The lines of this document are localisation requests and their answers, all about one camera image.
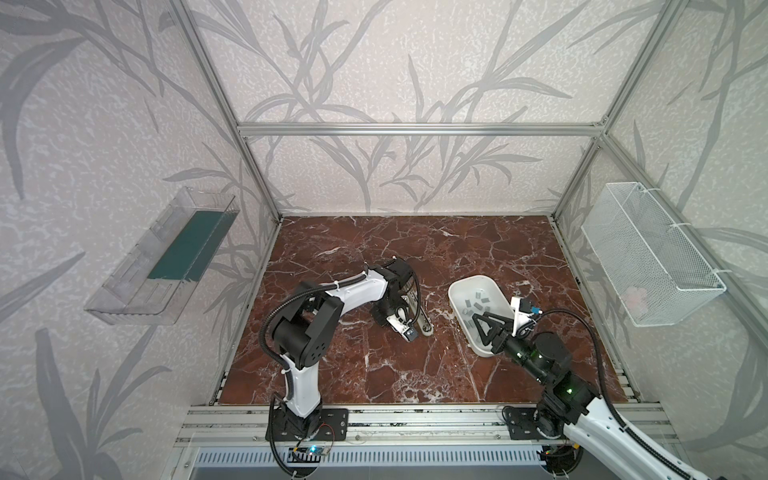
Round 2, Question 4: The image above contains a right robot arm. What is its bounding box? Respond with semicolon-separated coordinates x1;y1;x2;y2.
472;309;708;479

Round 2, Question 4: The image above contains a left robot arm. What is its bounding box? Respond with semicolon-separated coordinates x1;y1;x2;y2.
259;257;426;441

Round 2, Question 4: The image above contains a white plastic tray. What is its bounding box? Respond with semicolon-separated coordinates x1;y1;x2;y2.
448;275;514;358

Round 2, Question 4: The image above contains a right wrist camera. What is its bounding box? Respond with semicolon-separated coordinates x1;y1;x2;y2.
510;297;542;338

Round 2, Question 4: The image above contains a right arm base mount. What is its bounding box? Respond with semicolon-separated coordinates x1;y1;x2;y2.
501;405;548;440

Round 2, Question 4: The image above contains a white wire mesh basket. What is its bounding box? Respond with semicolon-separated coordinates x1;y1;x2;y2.
581;182;727;327

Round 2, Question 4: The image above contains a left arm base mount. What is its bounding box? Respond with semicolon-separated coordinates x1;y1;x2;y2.
266;406;349;442

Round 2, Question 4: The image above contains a clear plastic wall bin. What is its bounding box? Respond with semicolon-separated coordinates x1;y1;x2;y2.
84;187;240;326

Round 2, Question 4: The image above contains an aluminium front rail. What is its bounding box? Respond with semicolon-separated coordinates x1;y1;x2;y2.
173;404;676;449

